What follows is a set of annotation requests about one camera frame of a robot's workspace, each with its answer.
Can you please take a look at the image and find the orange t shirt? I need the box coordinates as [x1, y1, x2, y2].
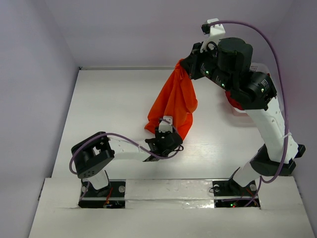
[145, 62, 198, 139]

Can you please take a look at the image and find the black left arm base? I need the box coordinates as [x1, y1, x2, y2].
[78, 180, 126, 209]

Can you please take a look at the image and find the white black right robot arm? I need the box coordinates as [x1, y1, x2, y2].
[180, 37, 306, 196]

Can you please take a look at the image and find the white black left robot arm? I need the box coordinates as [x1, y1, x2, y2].
[69, 131, 183, 199]

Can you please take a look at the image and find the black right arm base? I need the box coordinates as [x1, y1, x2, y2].
[209, 178, 260, 208]

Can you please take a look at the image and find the dark red t shirt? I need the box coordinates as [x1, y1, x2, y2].
[225, 91, 244, 111]

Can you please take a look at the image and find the white plastic laundry basket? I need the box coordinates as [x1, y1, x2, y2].
[230, 62, 270, 127]

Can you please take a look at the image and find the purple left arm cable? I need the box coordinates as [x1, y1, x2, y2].
[69, 119, 184, 176]

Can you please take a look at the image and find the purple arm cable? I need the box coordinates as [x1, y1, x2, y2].
[210, 20, 290, 206]
[69, 119, 184, 176]

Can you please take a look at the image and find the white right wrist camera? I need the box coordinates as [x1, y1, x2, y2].
[200, 18, 225, 53]

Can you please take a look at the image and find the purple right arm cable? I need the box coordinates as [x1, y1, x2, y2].
[210, 20, 290, 206]

